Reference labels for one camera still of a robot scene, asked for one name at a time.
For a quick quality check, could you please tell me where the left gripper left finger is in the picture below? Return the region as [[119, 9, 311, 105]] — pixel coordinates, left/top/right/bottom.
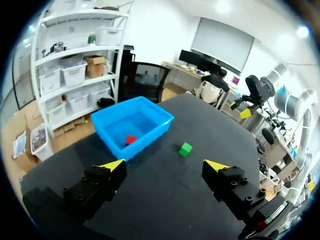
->
[[59, 158, 128, 221]]

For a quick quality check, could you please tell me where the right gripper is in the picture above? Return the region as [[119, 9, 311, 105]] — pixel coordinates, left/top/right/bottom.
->
[[229, 74, 269, 120]]

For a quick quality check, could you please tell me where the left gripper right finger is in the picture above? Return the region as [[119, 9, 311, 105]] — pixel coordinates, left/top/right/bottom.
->
[[201, 159, 267, 221]]

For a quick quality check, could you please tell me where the green cube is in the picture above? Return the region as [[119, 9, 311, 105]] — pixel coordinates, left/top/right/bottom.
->
[[178, 142, 193, 158]]

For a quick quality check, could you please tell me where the person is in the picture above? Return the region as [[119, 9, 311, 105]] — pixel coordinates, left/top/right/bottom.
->
[[193, 68, 230, 104]]

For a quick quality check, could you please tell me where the blue plastic bin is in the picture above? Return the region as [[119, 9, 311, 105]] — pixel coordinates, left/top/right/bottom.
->
[[90, 96, 175, 162]]

